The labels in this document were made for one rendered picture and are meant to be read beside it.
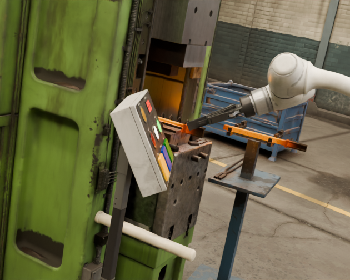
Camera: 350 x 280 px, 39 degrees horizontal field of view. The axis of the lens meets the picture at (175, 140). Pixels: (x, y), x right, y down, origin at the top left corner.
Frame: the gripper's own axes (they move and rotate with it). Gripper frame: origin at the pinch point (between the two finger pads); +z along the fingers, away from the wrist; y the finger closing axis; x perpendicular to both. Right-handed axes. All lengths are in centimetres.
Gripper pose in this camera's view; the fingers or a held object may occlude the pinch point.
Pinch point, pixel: (196, 123)
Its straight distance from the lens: 171.9
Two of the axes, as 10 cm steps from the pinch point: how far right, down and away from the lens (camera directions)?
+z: -9.4, 3.2, 1.4
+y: 0.6, -2.4, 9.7
